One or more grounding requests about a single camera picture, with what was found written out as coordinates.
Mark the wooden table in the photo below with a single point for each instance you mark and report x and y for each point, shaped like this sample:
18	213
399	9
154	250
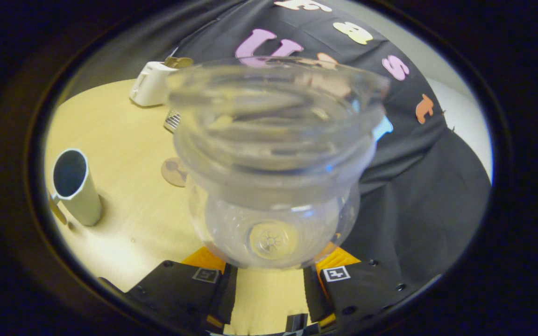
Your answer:
133	219

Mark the clear plastic juice bottle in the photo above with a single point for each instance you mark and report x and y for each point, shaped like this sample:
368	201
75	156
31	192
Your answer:
273	186

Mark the brown toast slice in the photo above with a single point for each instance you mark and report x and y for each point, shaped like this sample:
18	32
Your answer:
179	61

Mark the grey cup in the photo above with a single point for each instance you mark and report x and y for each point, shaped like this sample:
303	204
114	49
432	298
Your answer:
84	205

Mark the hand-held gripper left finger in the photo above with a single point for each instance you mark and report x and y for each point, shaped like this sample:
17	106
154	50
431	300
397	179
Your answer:
228	291

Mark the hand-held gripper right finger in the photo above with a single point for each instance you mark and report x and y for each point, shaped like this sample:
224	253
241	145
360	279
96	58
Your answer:
312	294

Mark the round cork coaster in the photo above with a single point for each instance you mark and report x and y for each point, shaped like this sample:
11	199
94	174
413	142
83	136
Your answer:
172	172

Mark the white toaster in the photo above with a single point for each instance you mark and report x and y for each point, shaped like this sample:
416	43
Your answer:
152	86

